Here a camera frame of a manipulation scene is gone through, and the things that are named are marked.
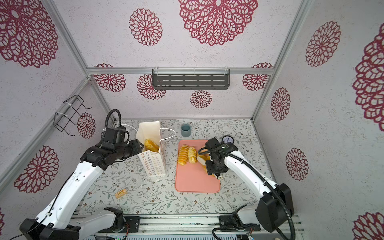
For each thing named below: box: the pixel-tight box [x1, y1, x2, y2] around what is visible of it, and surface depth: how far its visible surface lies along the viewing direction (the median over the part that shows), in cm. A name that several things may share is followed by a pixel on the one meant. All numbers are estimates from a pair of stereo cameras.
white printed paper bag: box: [136, 121, 166, 178], surface depth 83 cm
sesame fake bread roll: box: [178, 144, 189, 166], surface depth 97 cm
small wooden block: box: [115, 188, 127, 199], surface depth 85 cm
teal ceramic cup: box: [181, 124, 191, 137], surface depth 111 cm
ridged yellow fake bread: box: [144, 138, 160, 153], surface depth 94 cm
